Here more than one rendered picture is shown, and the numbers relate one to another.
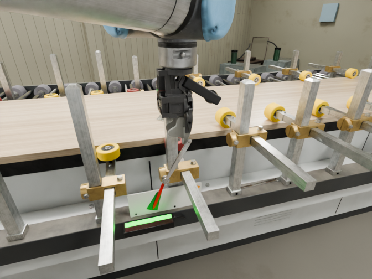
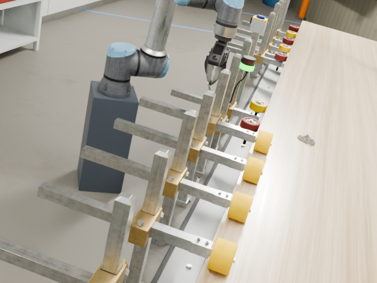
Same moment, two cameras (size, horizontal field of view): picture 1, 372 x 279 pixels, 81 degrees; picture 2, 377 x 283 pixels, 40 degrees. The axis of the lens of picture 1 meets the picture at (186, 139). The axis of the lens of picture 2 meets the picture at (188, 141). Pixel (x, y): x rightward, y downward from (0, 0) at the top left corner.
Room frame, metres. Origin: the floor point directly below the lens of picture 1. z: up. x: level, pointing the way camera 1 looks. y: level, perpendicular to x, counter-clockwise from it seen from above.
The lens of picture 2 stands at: (1.41, -1.91, 1.72)
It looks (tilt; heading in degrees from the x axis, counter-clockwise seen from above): 25 degrees down; 115
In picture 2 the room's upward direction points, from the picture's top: 14 degrees clockwise
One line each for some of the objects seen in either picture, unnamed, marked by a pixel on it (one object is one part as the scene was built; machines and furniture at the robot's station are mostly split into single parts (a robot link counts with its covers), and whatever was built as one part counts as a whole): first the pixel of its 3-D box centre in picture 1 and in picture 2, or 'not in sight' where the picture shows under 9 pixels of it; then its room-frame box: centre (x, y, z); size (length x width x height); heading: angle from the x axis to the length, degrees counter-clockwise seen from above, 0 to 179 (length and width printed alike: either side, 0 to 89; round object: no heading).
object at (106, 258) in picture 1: (109, 201); (214, 105); (0.50, 0.23, 0.83); 0.43 x 0.03 x 0.04; 16
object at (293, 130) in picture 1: (304, 129); (194, 146); (0.77, -0.46, 0.94); 0.13 x 0.06 x 0.05; 106
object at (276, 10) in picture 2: not in sight; (268, 37); (0.22, 1.49, 0.92); 0.03 x 0.03 x 0.48; 16
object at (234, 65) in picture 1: (244, 63); not in sight; (5.90, -1.51, 0.46); 1.00 x 0.77 x 0.93; 45
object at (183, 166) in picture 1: (178, 171); (219, 123); (0.63, 0.03, 0.84); 0.13 x 0.06 x 0.05; 106
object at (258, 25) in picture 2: not in sight; (258, 25); (0.49, 0.54, 1.18); 0.07 x 0.07 x 0.08; 16
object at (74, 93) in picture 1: (91, 163); (235, 87); (0.56, 0.29, 0.93); 0.03 x 0.03 x 0.48; 16
